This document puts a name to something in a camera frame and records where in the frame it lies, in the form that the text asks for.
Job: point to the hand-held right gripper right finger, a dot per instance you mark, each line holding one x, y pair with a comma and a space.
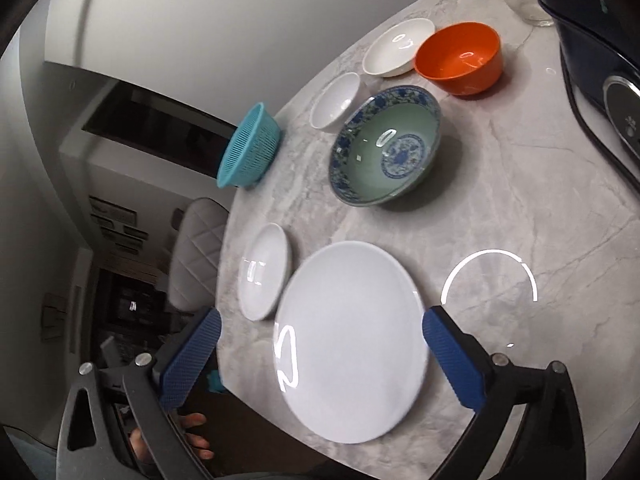
452, 362

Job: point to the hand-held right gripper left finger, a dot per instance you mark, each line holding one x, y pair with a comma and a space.
192, 357

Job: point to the large white plate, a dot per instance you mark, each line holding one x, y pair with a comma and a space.
355, 340

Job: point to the blue patterned green bowl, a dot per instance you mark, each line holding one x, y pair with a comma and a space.
385, 150

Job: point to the small white bowl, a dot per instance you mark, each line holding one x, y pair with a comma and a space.
332, 102

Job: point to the orange bowl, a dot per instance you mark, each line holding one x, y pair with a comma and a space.
460, 62

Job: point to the medium white bowl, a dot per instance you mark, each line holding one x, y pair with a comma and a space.
392, 50

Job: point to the person's left hand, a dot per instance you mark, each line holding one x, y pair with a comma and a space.
192, 422

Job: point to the dark cabinet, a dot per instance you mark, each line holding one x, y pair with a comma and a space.
130, 305

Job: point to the grey quilted chair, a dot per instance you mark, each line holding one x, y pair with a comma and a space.
197, 250

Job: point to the small white plate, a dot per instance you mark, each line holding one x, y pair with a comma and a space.
262, 272

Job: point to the teal plastic colander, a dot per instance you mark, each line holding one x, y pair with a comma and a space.
250, 147

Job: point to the dark blue kitchen appliance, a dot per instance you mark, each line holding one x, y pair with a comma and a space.
595, 35

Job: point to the clear drinking glass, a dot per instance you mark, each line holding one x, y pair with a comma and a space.
530, 10

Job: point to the framed wall pictures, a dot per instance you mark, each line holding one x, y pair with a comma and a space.
117, 225

